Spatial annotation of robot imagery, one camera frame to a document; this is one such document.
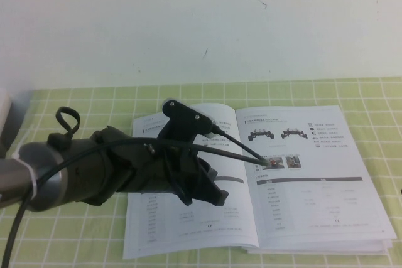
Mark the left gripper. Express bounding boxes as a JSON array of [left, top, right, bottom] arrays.
[[103, 126, 229, 208]]

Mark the white product manual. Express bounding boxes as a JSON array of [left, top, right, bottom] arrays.
[[123, 103, 397, 255]]

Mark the green white checked tablecloth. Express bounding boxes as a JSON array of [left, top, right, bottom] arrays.
[[0, 76, 402, 268]]

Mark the white zip tie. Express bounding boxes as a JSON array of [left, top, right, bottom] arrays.
[[12, 151, 40, 200]]

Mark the left black camera bracket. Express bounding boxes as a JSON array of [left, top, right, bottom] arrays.
[[156, 100, 217, 149]]

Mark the black cable strap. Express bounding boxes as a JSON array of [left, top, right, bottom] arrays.
[[47, 106, 82, 151]]

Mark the left arm thick black cable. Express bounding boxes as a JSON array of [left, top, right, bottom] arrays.
[[0, 126, 268, 268]]

